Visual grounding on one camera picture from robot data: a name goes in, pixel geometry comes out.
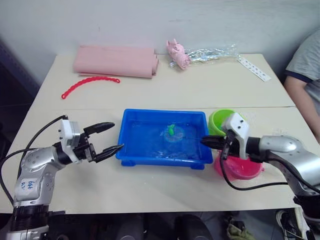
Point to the pink rolled mat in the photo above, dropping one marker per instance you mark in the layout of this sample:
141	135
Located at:
112	61

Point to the pink folded toy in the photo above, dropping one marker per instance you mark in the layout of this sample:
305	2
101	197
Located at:
178	56

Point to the pink plastic bucket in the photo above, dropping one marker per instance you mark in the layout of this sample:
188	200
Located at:
240	171

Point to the white sneaker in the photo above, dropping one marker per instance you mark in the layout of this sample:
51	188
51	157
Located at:
287	225

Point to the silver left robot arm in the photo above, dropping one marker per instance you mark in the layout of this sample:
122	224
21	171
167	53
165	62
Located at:
35	172

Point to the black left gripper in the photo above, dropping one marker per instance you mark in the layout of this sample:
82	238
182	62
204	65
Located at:
85	148

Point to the white sticker strip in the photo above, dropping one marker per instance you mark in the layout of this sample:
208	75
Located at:
255	69

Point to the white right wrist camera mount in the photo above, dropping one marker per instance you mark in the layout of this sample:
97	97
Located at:
238	127

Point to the green cloth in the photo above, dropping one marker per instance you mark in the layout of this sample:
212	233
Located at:
238	231

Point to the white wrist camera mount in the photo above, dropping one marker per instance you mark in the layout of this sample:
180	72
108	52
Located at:
67	135
238	127

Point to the green toy fish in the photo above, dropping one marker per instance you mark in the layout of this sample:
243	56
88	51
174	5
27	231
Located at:
171	130

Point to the blue plastic tub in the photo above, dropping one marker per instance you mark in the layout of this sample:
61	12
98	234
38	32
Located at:
160	160

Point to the person in grey shirt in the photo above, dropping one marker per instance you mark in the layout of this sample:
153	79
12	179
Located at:
305	75

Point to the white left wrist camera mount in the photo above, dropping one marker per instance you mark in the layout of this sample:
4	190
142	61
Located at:
67	135

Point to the green plastic bucket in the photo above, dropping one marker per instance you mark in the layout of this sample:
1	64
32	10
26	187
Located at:
216	122

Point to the dark rounded shape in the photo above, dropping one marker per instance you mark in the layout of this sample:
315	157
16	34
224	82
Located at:
126	228

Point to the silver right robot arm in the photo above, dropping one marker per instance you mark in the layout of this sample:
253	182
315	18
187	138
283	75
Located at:
287	152

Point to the clear plastic packaging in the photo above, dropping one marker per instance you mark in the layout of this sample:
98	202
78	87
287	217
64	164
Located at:
210	53

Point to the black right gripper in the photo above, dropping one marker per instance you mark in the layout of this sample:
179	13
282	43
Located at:
232	145

